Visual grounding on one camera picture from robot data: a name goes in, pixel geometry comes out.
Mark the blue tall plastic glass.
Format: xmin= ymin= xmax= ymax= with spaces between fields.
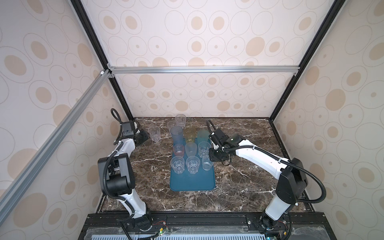
xmin=170 ymin=126 xmax=184 ymax=145

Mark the clear short faceted glass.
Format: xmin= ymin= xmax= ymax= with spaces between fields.
xmin=167 ymin=120 xmax=177 ymax=130

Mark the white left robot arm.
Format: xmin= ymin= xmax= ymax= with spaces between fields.
xmin=98 ymin=121 xmax=149 ymax=219

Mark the yellow tall plastic glass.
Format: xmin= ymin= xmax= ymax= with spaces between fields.
xmin=184 ymin=126 xmax=197 ymax=144

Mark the pink plastic glass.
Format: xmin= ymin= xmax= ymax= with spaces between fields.
xmin=173 ymin=144 xmax=185 ymax=158

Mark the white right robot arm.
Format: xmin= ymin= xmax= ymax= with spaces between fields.
xmin=209 ymin=128 xmax=308 ymax=223

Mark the black corner frame post left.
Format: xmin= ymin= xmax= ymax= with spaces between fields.
xmin=70 ymin=0 xmax=135 ymax=121

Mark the black corner frame post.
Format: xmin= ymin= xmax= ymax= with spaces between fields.
xmin=70 ymin=0 xmax=135 ymax=121
xmin=269 ymin=0 xmax=347 ymax=122

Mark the silver diagonal left rail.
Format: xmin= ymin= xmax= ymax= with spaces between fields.
xmin=1 ymin=69 xmax=111 ymax=224

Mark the green textured plastic glass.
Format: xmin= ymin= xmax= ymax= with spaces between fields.
xmin=197 ymin=129 xmax=210 ymax=145

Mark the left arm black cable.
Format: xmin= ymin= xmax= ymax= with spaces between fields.
xmin=102 ymin=107 xmax=142 ymax=223

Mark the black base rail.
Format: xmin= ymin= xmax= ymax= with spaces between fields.
xmin=79 ymin=211 xmax=336 ymax=240

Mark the black corner frame post right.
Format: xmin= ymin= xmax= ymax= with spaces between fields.
xmin=269 ymin=0 xmax=347 ymax=122

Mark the teal plastic tray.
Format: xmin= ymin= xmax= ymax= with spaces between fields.
xmin=170 ymin=152 xmax=216 ymax=192

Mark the silver horizontal back rail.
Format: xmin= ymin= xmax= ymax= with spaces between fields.
xmin=102 ymin=65 xmax=300 ymax=76

